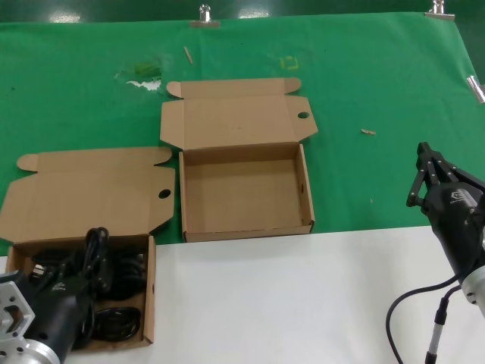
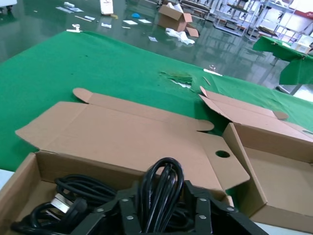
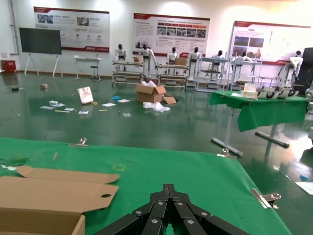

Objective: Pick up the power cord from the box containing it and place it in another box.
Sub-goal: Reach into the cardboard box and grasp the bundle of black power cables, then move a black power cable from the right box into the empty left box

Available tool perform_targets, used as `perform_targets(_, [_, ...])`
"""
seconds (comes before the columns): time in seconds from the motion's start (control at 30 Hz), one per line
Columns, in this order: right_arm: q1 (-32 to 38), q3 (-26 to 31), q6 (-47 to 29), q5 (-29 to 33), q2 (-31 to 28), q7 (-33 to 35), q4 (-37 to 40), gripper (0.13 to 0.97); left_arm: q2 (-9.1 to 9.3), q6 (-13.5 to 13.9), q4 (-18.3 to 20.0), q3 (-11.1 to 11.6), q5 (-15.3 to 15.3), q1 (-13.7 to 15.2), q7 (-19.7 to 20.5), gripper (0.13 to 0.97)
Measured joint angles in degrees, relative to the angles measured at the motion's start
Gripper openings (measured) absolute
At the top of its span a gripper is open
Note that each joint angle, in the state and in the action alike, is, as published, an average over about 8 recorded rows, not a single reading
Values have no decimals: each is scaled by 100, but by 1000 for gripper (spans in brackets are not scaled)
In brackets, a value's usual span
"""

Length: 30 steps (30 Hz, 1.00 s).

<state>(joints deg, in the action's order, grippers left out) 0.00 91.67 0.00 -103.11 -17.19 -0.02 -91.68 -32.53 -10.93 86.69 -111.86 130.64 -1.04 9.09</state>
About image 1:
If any cable with silver connector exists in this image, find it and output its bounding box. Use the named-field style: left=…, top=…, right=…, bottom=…
left=424, top=284, right=462, bottom=364

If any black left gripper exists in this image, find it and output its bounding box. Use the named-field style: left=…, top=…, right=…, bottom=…
left=22, top=257, right=111, bottom=358

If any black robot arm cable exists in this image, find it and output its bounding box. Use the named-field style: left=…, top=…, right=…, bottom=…
left=386, top=273, right=462, bottom=364

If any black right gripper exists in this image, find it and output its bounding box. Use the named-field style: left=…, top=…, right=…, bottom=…
left=406, top=142, right=485, bottom=276

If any open brown cardboard box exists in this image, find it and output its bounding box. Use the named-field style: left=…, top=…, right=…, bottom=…
left=0, top=146, right=177, bottom=346
left=158, top=77, right=319, bottom=243

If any green table cloth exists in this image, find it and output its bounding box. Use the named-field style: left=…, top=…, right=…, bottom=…
left=0, top=11, right=485, bottom=259

